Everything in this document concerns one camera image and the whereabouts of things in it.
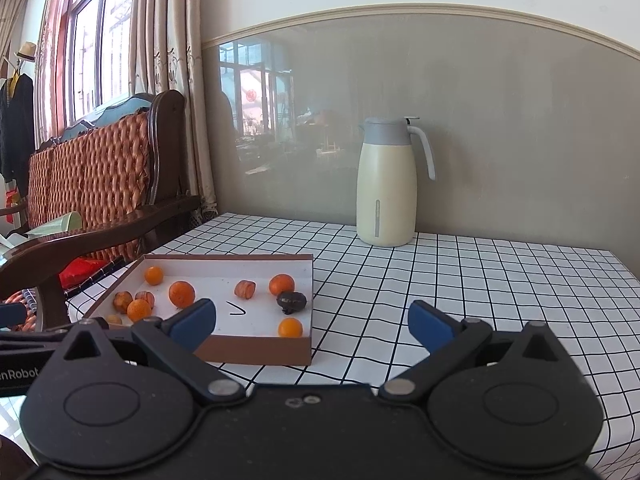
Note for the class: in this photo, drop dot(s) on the green cup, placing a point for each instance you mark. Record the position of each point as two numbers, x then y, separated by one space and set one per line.
66 223

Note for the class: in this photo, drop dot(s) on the yellow orange small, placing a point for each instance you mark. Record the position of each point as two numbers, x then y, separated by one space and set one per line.
153 275

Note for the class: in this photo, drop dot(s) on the person left hand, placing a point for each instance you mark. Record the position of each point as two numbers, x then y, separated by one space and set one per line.
14 462

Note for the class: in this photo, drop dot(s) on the large orange tangerine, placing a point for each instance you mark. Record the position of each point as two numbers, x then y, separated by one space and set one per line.
181 294

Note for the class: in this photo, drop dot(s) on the checkered white tablecloth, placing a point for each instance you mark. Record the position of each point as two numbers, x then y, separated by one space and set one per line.
361 296

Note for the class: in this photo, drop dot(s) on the dried persimmon half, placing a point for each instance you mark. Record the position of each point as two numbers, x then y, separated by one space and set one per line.
121 302

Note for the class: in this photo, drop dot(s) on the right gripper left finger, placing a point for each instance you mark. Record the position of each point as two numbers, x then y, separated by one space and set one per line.
170 344

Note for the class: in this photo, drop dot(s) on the red plastic bag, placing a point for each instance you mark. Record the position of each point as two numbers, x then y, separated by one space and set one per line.
79 270

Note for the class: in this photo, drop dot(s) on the cream thermos jug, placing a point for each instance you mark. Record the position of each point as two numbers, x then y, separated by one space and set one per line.
387 182

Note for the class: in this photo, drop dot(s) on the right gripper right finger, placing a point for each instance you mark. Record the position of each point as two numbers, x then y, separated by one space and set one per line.
451 346

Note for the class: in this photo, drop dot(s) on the dark purple mangosteen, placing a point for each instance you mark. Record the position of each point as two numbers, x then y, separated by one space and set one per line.
291 302

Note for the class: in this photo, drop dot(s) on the beige curtain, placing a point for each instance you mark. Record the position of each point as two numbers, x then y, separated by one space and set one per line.
166 54

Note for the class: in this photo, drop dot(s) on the brown cardboard box tray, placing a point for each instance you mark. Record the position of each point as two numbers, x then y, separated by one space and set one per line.
246 331

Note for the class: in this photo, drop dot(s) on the smooth orange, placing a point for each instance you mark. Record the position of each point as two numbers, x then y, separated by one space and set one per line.
290 328

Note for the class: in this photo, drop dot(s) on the wooden sofa orange cushion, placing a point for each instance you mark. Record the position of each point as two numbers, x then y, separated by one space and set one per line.
123 173

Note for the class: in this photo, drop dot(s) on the black coat on rack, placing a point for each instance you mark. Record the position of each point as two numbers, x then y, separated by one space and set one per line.
17 131

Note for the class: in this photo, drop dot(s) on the orange chunk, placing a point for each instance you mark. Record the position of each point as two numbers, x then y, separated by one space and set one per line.
245 289

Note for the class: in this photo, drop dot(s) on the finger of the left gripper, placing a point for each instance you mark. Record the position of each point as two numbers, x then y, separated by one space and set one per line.
12 314

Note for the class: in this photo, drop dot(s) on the carrot-like chunk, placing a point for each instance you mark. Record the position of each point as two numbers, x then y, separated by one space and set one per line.
146 296

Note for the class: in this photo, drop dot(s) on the straw hat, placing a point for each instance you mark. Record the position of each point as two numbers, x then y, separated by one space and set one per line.
27 52

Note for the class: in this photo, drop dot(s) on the window with red frame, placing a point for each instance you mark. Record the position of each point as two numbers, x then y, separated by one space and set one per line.
97 55

